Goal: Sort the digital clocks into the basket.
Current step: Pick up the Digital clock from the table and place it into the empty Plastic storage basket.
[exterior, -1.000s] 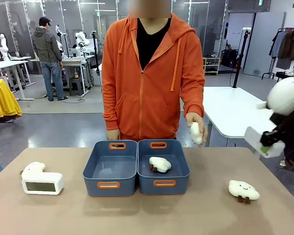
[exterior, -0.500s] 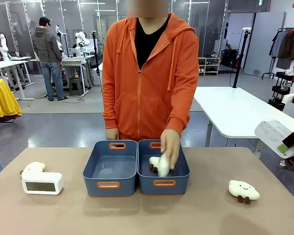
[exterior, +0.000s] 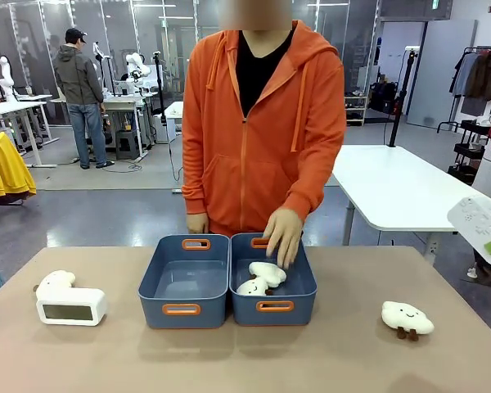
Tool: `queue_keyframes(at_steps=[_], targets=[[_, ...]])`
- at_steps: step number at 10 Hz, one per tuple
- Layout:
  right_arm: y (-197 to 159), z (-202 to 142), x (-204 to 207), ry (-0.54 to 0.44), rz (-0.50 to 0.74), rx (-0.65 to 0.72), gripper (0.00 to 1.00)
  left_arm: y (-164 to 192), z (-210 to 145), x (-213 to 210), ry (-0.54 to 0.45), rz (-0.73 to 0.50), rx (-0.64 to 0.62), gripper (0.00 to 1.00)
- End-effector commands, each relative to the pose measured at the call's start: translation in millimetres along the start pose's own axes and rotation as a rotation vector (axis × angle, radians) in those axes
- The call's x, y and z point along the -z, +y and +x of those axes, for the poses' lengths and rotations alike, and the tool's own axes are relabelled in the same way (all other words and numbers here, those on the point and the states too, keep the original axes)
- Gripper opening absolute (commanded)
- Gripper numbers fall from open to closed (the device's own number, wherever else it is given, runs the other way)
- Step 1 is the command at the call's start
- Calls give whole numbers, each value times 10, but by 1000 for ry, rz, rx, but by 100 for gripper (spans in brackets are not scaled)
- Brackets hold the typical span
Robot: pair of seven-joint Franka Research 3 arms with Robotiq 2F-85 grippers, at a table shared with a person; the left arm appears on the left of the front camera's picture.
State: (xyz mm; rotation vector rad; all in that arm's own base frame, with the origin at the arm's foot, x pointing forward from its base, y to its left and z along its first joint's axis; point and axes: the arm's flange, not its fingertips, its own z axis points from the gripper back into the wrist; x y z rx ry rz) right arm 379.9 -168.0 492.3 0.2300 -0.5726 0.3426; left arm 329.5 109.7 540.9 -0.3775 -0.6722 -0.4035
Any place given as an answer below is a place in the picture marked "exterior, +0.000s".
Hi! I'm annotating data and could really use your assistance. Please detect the white cloud plush toy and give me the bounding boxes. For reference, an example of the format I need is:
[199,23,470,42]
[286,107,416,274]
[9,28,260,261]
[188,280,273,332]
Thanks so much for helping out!
[381,300,435,341]
[236,278,273,297]
[248,261,287,288]
[35,269,77,294]

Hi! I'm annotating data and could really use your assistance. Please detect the person's left forearm orange sleeve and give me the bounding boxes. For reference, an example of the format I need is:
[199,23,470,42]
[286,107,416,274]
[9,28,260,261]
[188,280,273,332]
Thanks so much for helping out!
[285,138,347,223]

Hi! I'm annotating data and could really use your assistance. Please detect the person's right forearm orange sleeve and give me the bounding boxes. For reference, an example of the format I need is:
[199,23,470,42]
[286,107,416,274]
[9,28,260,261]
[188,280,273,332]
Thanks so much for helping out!
[182,134,210,216]

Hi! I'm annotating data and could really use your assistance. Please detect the person's left hand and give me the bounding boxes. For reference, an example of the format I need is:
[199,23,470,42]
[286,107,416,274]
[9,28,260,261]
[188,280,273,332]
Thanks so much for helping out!
[263,208,304,270]

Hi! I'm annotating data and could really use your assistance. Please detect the person's right hand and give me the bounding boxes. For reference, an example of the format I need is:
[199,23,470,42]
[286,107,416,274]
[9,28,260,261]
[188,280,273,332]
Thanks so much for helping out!
[187,212,210,235]

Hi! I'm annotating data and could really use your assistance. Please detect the white cylindrical appliance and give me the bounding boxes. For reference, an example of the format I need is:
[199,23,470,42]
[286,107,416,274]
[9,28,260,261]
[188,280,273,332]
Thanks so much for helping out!
[471,154,491,201]

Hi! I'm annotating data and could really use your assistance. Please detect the black rolling cart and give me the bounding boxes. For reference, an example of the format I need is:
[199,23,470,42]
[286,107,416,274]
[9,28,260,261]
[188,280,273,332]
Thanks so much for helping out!
[448,119,491,186]

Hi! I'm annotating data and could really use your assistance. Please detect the white table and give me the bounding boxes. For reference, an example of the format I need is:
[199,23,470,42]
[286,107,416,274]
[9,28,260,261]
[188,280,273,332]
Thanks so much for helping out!
[329,145,491,246]

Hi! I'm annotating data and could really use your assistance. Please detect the clothes rack with garments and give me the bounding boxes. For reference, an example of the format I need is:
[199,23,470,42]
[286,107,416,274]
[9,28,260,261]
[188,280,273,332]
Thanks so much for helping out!
[436,46,491,134]

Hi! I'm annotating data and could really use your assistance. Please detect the black tripod stand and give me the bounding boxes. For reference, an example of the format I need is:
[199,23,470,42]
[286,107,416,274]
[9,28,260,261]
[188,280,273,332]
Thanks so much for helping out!
[387,46,419,148]

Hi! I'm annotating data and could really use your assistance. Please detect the white shelf unit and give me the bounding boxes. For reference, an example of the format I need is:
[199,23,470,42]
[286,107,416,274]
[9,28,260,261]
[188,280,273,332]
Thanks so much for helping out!
[343,95,369,127]

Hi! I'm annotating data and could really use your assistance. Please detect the person in orange hoodie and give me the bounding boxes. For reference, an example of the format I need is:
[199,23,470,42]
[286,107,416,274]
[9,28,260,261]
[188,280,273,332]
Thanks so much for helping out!
[181,19,348,237]

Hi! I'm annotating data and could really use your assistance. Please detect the grey stool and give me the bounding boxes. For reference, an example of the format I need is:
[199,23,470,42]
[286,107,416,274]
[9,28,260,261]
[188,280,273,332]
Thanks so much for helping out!
[115,129,143,161]

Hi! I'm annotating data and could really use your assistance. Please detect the man in grey jacket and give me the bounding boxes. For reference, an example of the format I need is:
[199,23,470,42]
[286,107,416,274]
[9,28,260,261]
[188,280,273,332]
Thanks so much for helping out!
[52,27,115,170]

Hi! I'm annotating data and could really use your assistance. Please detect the yellow garment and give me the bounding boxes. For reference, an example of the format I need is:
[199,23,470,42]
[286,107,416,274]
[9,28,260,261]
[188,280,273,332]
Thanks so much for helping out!
[0,131,38,198]

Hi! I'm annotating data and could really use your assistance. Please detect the white desk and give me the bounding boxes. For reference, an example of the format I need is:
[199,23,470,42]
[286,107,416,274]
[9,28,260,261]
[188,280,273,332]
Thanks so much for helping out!
[0,94,59,169]

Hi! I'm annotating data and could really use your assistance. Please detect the blue basket with orange handles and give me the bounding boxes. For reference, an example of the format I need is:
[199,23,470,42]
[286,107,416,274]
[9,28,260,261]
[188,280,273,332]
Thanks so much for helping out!
[137,233,232,330]
[230,232,318,327]

